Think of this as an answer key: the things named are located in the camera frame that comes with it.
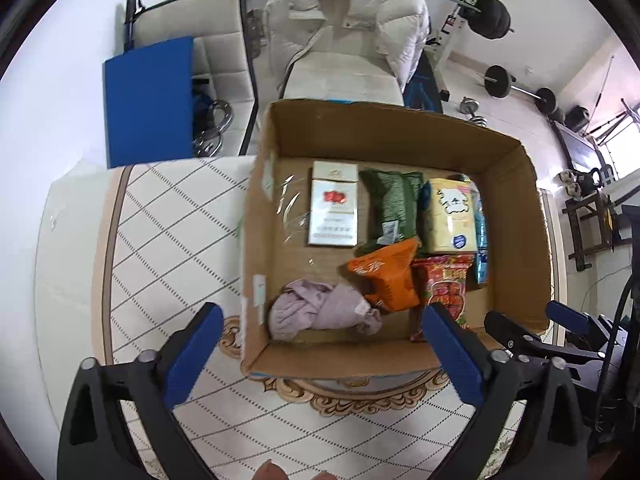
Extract red snack packet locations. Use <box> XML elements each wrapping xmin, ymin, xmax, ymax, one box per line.
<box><xmin>411</xmin><ymin>254</ymin><xmax>475</xmax><ymax>343</ymax></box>

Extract blue white tube packet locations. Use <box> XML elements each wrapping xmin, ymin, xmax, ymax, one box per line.
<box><xmin>469</xmin><ymin>180</ymin><xmax>491</xmax><ymax>287</ymax></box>

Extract blue board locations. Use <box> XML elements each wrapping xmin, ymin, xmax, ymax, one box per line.
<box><xmin>103</xmin><ymin>36</ymin><xmax>195</xmax><ymax>169</ymax></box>

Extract orange snack packet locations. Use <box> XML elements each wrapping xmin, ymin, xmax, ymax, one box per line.
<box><xmin>347</xmin><ymin>237</ymin><xmax>422</xmax><ymax>314</ymax></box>

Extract dark wooden chair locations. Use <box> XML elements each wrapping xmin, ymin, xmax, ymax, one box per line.
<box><xmin>560</xmin><ymin>190</ymin><xmax>621</xmax><ymax>273</ymax></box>

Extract black blue weight bench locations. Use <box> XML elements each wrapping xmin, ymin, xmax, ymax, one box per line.
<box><xmin>402</xmin><ymin>52</ymin><xmax>446</xmax><ymax>113</ymax></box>

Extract small barbell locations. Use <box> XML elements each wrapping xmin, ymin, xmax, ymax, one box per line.
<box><xmin>477</xmin><ymin>64</ymin><xmax>558</xmax><ymax>116</ymax></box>

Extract barbell with black plates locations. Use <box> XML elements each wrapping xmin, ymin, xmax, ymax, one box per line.
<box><xmin>227</xmin><ymin>0</ymin><xmax>516</xmax><ymax>41</ymax></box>

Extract person's left hand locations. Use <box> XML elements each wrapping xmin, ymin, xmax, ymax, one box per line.
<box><xmin>250</xmin><ymin>459</ymin><xmax>346</xmax><ymax>480</ymax></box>

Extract white upholstered chair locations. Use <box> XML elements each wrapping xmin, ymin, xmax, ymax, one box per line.
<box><xmin>282</xmin><ymin>50</ymin><xmax>404</xmax><ymax>107</ymax></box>

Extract green snack packet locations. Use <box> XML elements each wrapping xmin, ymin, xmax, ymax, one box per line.
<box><xmin>357</xmin><ymin>167</ymin><xmax>426</xmax><ymax>257</ymax></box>

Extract pair of white shoes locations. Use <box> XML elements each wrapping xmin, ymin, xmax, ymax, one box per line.
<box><xmin>559</xmin><ymin>169</ymin><xmax>582</xmax><ymax>196</ymax></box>

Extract cardboard box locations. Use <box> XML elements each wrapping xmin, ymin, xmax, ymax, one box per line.
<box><xmin>240</xmin><ymin>99</ymin><xmax>553</xmax><ymax>380</ymax></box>

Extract white red cigarette pack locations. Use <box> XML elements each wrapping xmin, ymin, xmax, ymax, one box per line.
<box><xmin>307</xmin><ymin>160</ymin><xmax>360</xmax><ymax>247</ymax></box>

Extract black bag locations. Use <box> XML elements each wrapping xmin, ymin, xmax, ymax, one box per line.
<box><xmin>565</xmin><ymin>105</ymin><xmax>592</xmax><ymax>134</ymax></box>

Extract dark treadmill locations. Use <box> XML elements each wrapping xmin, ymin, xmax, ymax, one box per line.
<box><xmin>550</xmin><ymin>117</ymin><xmax>609</xmax><ymax>172</ymax></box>

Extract yellow tissue pack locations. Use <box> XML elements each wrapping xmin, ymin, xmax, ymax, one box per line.
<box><xmin>425</xmin><ymin>177</ymin><xmax>478</xmax><ymax>254</ymax></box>

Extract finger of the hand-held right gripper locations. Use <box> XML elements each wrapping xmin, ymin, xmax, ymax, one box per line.
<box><xmin>484</xmin><ymin>310</ymin><xmax>607</xmax><ymax>361</ymax></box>
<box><xmin>546</xmin><ymin>300</ymin><xmax>626</xmax><ymax>342</ymax></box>

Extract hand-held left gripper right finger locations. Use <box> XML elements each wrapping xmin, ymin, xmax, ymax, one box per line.
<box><xmin>421</xmin><ymin>302</ymin><xmax>591</xmax><ymax>480</ymax></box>

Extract patterned top table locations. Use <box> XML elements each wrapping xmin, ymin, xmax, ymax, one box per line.
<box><xmin>35</xmin><ymin>155</ymin><xmax>556</xmax><ymax>480</ymax></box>

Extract chrome metal rings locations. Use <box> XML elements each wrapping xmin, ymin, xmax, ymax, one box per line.
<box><xmin>192</xmin><ymin>100</ymin><xmax>235</xmax><ymax>158</ymax></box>

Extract black folding stand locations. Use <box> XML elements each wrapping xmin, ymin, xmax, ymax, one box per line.
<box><xmin>585</xmin><ymin>100</ymin><xmax>640</xmax><ymax>147</ymax></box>

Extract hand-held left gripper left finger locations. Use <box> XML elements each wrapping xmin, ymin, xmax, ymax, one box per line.
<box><xmin>56</xmin><ymin>301</ymin><xmax>225</xmax><ymax>480</ymax></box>

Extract white puffer jacket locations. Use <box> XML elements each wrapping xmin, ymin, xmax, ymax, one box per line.
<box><xmin>263</xmin><ymin>0</ymin><xmax>431</xmax><ymax>99</ymax></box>

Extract purple cloth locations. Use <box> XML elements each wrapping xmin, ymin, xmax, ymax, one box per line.
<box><xmin>267</xmin><ymin>280</ymin><xmax>384</xmax><ymax>342</ymax></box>

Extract beige cushioned chair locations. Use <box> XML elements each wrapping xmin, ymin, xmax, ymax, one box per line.
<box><xmin>122</xmin><ymin>0</ymin><xmax>261</xmax><ymax>157</ymax></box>

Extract white bench press rack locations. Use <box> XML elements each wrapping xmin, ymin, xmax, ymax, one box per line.
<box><xmin>430</xmin><ymin>0</ymin><xmax>493</xmax><ymax>102</ymax></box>

